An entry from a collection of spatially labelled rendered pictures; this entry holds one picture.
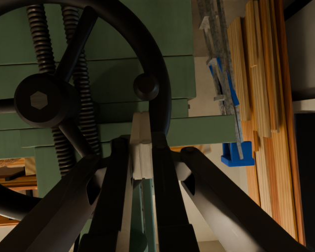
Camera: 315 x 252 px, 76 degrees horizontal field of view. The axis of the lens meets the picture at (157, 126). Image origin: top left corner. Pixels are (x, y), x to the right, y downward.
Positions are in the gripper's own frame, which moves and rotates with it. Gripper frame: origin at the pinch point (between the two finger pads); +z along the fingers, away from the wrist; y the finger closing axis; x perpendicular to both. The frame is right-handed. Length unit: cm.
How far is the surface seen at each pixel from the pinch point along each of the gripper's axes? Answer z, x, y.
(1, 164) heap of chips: 25.3, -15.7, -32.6
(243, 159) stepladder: 84, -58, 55
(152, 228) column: 42, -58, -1
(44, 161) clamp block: 13.3, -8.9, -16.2
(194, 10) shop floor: 165, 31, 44
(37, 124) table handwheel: 5.6, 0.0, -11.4
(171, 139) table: 22.5, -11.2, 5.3
